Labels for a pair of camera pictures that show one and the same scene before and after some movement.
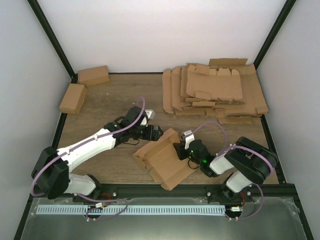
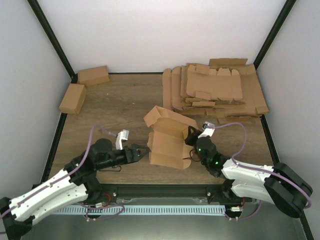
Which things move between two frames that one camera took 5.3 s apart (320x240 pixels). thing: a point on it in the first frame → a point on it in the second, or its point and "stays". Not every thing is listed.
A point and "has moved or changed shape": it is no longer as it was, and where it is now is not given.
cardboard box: [74, 99] stays
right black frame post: [285, 12] stays
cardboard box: [160, 157] has moved or changed shape
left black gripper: [154, 137] → [136, 153]
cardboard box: [93, 75] stays
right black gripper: [180, 151] → [192, 136]
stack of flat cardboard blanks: [226, 88] stays
